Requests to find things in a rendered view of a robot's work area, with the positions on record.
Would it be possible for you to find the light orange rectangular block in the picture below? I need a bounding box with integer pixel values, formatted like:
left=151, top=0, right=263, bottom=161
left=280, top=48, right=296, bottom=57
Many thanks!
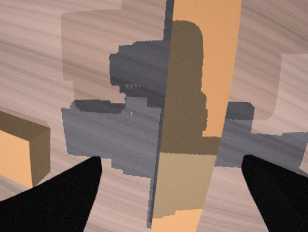
left=0, top=111, right=51, bottom=188

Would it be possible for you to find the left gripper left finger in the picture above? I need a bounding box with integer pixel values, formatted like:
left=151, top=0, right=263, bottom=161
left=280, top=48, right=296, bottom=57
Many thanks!
left=0, top=156, right=102, bottom=232

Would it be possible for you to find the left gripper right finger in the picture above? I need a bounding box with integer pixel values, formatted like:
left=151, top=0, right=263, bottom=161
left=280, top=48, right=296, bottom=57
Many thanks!
left=241, top=155, right=308, bottom=232

